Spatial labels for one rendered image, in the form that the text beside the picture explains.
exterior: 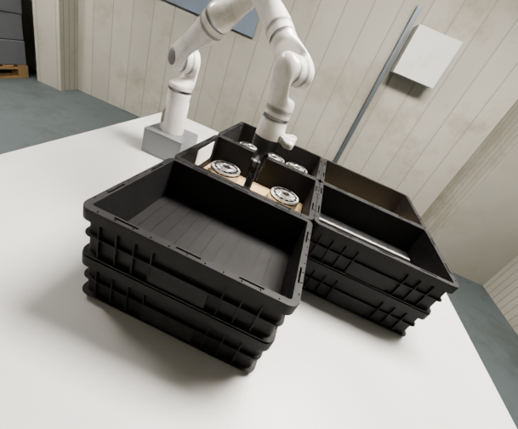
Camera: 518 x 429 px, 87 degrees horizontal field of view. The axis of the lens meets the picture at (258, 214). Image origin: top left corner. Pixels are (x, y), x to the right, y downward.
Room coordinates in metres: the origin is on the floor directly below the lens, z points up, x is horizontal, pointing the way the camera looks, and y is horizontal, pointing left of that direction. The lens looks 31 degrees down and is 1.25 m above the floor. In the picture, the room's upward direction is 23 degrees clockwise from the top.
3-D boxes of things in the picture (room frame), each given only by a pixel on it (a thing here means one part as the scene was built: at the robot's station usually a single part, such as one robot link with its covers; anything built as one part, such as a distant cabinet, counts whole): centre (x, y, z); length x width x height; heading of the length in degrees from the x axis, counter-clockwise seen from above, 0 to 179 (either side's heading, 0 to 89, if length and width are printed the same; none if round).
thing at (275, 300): (0.47, 0.07, 0.92); 0.40 x 0.30 x 0.02; 87
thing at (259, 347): (0.47, 0.07, 0.76); 0.40 x 0.30 x 0.12; 87
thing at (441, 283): (0.75, -0.34, 0.92); 0.40 x 0.30 x 0.02; 87
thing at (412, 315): (0.75, -0.34, 0.76); 0.40 x 0.30 x 0.12; 87
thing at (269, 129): (0.75, 0.04, 1.07); 0.11 x 0.09 x 0.06; 87
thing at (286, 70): (0.74, 0.07, 1.17); 0.09 x 0.07 x 0.15; 140
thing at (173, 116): (1.10, 0.48, 0.89); 0.09 x 0.09 x 0.17; 6
